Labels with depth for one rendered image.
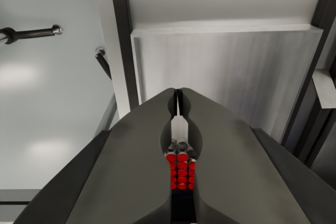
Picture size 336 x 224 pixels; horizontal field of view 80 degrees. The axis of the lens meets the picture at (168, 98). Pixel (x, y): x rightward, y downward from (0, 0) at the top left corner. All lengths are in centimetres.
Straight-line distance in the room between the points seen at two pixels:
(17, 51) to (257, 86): 143
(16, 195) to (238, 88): 67
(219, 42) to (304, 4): 13
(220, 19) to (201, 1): 4
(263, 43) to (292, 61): 6
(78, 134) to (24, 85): 51
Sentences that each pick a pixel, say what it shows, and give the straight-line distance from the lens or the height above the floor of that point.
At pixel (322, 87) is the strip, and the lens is 41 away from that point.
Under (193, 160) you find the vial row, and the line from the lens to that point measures 42.
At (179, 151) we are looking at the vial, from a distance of 41.
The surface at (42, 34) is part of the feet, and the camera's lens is 134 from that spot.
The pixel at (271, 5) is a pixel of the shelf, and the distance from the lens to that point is 35.
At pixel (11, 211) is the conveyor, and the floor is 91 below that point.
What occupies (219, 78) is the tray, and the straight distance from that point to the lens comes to 36.
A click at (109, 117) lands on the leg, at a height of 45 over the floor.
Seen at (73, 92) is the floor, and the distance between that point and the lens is 155.
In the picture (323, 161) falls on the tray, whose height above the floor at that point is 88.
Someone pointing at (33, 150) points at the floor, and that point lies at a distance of 212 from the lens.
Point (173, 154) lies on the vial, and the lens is 40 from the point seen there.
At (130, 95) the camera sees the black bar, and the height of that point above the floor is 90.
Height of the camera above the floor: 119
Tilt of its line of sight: 57 degrees down
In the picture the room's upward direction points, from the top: 179 degrees counter-clockwise
